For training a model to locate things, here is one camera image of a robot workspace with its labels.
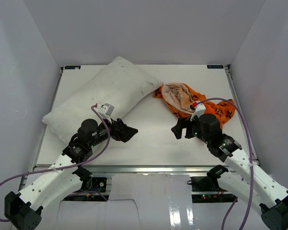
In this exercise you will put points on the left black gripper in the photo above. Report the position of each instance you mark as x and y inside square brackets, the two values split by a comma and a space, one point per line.
[124, 132]

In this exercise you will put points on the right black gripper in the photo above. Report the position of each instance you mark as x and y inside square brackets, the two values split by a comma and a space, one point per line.
[183, 122]

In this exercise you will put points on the orange patterned pillowcase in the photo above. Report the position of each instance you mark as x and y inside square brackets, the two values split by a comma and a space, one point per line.
[180, 99]

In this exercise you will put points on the white pillow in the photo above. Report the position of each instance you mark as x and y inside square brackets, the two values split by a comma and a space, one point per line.
[121, 84]

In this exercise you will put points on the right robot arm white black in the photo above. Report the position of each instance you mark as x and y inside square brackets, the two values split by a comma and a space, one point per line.
[244, 179]

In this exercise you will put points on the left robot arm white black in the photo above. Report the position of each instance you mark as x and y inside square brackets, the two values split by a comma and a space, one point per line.
[66, 175]

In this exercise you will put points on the right blue table label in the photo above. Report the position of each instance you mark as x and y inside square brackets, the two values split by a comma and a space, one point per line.
[215, 66]

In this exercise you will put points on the blue table label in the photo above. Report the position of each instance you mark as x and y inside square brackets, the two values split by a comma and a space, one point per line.
[72, 67]
[215, 66]

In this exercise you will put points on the left blue table label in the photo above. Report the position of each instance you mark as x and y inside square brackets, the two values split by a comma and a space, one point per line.
[72, 67]

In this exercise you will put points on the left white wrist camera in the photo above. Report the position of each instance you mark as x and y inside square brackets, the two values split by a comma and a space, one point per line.
[105, 111]

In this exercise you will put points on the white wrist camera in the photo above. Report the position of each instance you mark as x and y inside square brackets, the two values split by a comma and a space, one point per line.
[198, 111]
[105, 111]

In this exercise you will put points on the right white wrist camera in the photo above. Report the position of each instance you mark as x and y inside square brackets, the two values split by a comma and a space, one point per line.
[198, 111]

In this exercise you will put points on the aluminium front rail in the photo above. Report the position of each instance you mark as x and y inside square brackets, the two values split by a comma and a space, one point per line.
[149, 169]

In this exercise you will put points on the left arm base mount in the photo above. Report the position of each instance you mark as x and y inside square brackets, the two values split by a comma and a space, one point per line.
[90, 182]

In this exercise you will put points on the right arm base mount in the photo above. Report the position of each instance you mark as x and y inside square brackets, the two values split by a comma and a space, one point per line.
[205, 189]

